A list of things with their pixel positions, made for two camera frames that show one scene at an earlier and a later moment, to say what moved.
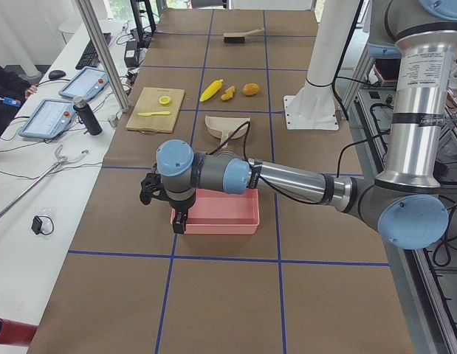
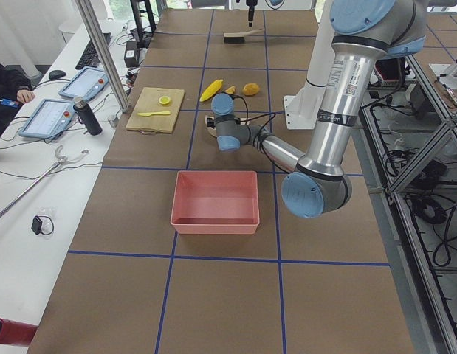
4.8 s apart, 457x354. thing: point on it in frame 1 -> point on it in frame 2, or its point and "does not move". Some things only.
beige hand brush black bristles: [238, 37] does not move
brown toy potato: [250, 89] does not move
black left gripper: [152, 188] -> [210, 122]
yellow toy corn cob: [211, 90] does not move
